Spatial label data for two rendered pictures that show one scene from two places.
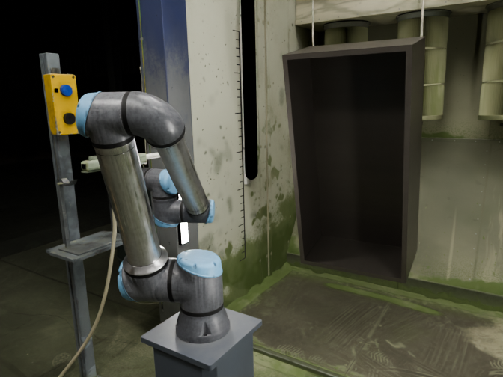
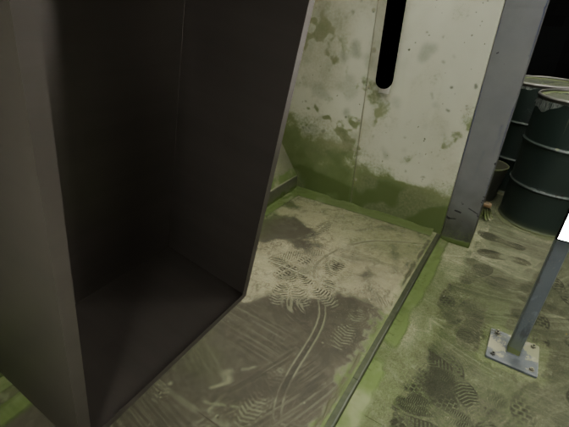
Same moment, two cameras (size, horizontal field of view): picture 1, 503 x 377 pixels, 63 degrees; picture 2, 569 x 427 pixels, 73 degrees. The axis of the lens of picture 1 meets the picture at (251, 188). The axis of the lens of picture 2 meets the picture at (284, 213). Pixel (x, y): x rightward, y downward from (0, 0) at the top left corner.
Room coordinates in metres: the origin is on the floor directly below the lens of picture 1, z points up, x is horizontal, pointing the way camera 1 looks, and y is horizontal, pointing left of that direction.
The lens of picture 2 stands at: (1.89, 0.19, 1.32)
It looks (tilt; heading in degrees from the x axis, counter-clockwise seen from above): 28 degrees down; 269
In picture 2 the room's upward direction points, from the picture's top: 3 degrees clockwise
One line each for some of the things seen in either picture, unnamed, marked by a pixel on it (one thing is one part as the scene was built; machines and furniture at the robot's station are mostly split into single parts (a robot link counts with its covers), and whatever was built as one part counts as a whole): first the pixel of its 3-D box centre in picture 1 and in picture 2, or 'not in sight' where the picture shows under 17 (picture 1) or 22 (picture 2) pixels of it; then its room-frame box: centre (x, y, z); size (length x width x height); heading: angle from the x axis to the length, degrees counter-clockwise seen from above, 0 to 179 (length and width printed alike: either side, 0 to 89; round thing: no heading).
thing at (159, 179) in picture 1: (162, 182); not in sight; (1.52, 0.34, 1.13); 0.12 x 0.09 x 0.10; 57
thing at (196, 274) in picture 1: (197, 278); not in sight; (1.30, 0.19, 0.83); 0.17 x 0.15 x 0.18; 84
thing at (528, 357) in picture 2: not in sight; (512, 352); (0.82, -1.01, 0.01); 0.20 x 0.20 x 0.01; 57
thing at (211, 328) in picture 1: (202, 315); not in sight; (1.30, 0.18, 0.69); 0.19 x 0.19 x 0.10
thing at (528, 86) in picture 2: not in sight; (527, 135); (-0.17, -2.92, 0.44); 0.59 x 0.58 x 0.89; 138
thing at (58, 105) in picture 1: (63, 105); not in sight; (1.83, 0.82, 1.42); 0.12 x 0.06 x 0.26; 147
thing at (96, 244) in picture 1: (90, 209); not in sight; (1.78, 0.73, 0.95); 0.26 x 0.15 x 0.32; 147
